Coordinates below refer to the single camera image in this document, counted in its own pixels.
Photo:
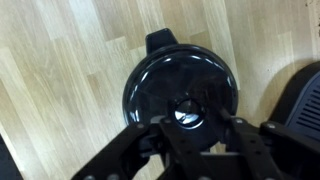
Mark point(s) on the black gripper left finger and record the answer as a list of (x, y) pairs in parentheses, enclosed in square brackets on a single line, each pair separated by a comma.
[(133, 150)]

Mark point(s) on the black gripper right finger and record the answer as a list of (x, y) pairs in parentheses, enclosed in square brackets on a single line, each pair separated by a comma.
[(266, 150)]

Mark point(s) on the black glass pot lid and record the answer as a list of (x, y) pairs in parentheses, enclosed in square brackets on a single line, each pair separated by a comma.
[(166, 76)]

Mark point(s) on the black round ribbed disc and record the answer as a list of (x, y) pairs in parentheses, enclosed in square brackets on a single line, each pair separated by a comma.
[(303, 100)]

